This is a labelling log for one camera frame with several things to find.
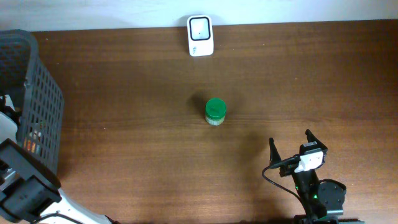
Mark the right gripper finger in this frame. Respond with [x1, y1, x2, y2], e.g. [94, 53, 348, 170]
[269, 138, 282, 166]
[305, 129, 327, 150]

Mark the green lid jar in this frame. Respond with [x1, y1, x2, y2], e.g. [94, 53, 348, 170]
[205, 98, 226, 126]

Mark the orange tissue pack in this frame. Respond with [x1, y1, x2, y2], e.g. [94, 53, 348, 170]
[24, 130, 42, 154]

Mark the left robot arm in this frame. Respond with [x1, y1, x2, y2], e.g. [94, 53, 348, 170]
[1, 95, 117, 224]

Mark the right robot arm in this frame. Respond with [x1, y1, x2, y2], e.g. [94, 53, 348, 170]
[262, 129, 363, 224]

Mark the white barcode scanner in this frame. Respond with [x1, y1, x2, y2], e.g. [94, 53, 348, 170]
[187, 15, 214, 57]

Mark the grey plastic basket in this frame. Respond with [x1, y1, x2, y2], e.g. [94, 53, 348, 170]
[1, 30, 64, 174]

